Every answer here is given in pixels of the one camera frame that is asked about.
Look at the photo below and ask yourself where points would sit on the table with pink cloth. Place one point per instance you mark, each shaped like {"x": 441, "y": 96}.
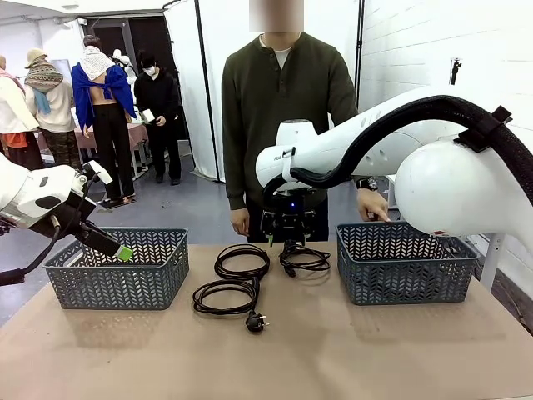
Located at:
{"x": 139, "y": 133}

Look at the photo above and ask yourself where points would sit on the mannequin in white coat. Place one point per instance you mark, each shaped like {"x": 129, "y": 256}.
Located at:
{"x": 12, "y": 112}

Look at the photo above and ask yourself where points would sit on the person's right forearm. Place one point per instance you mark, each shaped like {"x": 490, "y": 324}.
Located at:
{"x": 235, "y": 179}

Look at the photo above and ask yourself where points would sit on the white partition screen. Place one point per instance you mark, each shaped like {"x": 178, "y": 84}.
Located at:
{"x": 208, "y": 83}

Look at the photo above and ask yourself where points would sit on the mannequin with hat and scarf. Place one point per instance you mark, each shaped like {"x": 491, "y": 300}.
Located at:
{"x": 54, "y": 108}

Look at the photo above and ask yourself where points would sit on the grey plastic lattice basket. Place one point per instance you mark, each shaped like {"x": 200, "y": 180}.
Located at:
{"x": 408, "y": 287}
{"x": 125, "y": 287}

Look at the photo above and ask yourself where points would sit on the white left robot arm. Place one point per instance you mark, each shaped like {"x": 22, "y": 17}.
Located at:
{"x": 16, "y": 191}

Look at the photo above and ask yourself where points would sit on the masked person in black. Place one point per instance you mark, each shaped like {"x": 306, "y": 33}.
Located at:
{"x": 160, "y": 104}

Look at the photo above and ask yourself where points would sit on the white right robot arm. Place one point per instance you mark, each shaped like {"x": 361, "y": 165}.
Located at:
{"x": 441, "y": 187}

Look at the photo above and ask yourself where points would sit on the black camera on stand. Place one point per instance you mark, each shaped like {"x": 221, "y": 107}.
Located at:
{"x": 454, "y": 73}

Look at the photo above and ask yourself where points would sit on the person's right hand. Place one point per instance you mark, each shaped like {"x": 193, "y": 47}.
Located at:
{"x": 241, "y": 223}

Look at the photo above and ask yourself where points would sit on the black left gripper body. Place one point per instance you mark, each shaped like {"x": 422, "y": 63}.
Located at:
{"x": 77, "y": 216}

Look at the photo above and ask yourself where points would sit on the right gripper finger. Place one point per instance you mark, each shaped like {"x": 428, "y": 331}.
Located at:
{"x": 309, "y": 225}
{"x": 270, "y": 227}

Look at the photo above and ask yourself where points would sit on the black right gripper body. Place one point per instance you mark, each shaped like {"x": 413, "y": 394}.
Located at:
{"x": 293, "y": 206}

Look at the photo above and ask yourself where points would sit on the person's left hand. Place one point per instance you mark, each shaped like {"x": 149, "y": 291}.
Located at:
{"x": 372, "y": 204}

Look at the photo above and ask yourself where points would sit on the person in green sweater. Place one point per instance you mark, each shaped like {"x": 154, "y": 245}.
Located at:
{"x": 266, "y": 104}

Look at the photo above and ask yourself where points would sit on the mannequin with blue shirt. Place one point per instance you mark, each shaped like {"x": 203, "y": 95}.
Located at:
{"x": 104, "y": 133}

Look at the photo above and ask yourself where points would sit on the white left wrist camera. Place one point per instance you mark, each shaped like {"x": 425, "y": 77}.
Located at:
{"x": 100, "y": 171}

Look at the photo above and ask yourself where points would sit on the black wristwatch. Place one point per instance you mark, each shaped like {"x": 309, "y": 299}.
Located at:
{"x": 370, "y": 183}

